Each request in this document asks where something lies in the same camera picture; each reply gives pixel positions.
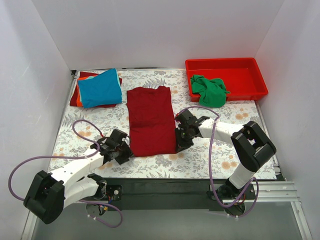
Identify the red plastic bin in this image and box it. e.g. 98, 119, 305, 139
185, 57, 269, 102

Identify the floral patterned table mat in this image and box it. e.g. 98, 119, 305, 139
48, 69, 261, 179

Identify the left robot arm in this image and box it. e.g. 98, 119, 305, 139
23, 129, 133, 224

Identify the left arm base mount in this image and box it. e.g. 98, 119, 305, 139
101, 184, 123, 202

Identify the orange folded t-shirt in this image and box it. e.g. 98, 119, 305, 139
76, 85, 83, 107

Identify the aluminium frame rail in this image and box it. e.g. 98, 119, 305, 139
222, 181, 301, 203

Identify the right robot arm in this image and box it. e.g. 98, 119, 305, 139
175, 109, 277, 198

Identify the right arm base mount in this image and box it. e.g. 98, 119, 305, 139
215, 184, 256, 201

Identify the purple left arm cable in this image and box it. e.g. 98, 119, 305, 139
8, 119, 124, 228

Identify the green t-shirt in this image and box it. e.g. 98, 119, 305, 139
190, 74, 230, 108

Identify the blue folded t-shirt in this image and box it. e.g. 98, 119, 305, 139
77, 68, 122, 109

